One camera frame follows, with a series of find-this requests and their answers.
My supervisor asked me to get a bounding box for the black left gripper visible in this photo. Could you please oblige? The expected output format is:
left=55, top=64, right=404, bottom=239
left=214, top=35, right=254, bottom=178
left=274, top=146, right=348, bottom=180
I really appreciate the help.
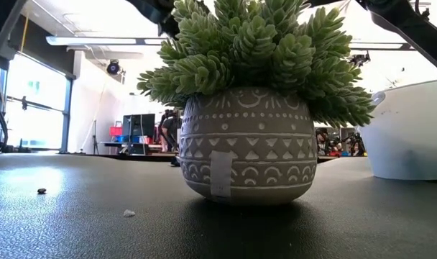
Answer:
left=126, top=0, right=180, bottom=39

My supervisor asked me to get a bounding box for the succulent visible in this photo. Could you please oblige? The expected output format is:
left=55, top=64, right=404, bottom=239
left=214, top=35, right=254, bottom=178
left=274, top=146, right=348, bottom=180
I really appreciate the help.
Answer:
left=137, top=0, right=377, bottom=206

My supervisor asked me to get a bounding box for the long ceiling light fixture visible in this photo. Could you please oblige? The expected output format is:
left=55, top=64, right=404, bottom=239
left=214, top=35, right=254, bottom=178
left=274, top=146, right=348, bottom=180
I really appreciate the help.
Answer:
left=349, top=42, right=416, bottom=52
left=45, top=35, right=169, bottom=47

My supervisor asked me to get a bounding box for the black round ceiling device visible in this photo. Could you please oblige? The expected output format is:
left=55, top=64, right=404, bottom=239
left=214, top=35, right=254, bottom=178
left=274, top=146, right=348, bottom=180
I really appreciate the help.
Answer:
left=106, top=59, right=122, bottom=76

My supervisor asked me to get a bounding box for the black computer monitor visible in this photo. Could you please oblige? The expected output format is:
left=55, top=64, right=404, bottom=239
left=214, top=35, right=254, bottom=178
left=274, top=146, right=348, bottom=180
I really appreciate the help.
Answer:
left=121, top=113, right=157, bottom=145

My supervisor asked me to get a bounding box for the person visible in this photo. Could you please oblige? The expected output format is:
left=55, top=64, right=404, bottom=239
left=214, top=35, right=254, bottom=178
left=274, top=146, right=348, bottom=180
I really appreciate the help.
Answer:
left=157, top=109, right=184, bottom=167

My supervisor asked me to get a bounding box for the background work table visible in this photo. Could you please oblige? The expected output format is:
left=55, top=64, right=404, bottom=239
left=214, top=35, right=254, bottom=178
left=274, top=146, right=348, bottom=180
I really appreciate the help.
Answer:
left=99, top=141, right=180, bottom=156

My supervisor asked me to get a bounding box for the thin black tripod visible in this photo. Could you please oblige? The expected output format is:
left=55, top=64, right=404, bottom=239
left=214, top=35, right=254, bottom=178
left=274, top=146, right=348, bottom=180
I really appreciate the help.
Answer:
left=91, top=120, right=100, bottom=155

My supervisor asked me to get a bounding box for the black table mat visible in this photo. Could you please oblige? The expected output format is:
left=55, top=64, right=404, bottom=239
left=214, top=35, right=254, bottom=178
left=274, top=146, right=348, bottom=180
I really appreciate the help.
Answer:
left=0, top=153, right=437, bottom=259

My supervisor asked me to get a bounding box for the background robot station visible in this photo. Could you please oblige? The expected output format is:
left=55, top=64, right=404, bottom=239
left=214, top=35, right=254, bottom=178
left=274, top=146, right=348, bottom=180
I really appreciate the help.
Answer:
left=314, top=126, right=367, bottom=158

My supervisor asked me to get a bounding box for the white bowl with black face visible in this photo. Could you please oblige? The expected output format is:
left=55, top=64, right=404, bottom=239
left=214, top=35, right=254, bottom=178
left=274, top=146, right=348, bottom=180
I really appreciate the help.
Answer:
left=358, top=78, right=437, bottom=181

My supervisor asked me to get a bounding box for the yellow hanging cable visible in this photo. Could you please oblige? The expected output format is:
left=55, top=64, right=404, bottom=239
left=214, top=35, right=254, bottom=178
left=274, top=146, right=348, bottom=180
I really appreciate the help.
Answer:
left=19, top=16, right=30, bottom=54

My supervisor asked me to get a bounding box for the dark window frame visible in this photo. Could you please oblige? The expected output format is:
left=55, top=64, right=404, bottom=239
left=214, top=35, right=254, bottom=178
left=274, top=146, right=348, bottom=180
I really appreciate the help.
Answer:
left=0, top=50, right=78, bottom=154

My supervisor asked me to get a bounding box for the black ceiling mounted camera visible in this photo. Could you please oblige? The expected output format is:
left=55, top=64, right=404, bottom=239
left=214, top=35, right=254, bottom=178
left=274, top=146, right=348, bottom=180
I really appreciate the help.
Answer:
left=347, top=51, right=372, bottom=68

